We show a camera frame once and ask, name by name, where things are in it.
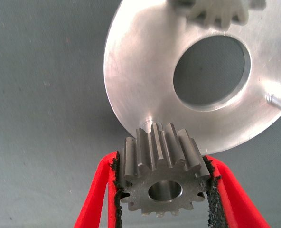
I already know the dark table cloth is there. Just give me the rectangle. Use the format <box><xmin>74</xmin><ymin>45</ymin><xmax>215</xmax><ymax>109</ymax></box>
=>
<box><xmin>0</xmin><ymin>0</ymin><xmax>281</xmax><ymax>228</ymax></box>

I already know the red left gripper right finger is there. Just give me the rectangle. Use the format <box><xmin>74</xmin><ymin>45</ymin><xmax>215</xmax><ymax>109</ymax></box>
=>
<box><xmin>203</xmin><ymin>154</ymin><xmax>272</xmax><ymax>228</ymax></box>

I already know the steel planetary gear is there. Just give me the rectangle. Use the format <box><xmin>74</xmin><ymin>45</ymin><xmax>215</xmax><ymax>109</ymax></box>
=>
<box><xmin>166</xmin><ymin>0</ymin><xmax>267</xmax><ymax>30</ymax></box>
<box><xmin>118</xmin><ymin>123</ymin><xmax>212</xmax><ymax>218</ymax></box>

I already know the round metal carrier plate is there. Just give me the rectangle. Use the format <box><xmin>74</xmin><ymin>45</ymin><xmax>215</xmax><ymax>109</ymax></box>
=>
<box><xmin>103</xmin><ymin>0</ymin><xmax>281</xmax><ymax>157</ymax></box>

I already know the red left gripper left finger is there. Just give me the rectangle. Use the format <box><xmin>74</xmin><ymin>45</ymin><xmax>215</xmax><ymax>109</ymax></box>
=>
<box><xmin>73</xmin><ymin>150</ymin><xmax>124</xmax><ymax>228</ymax></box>

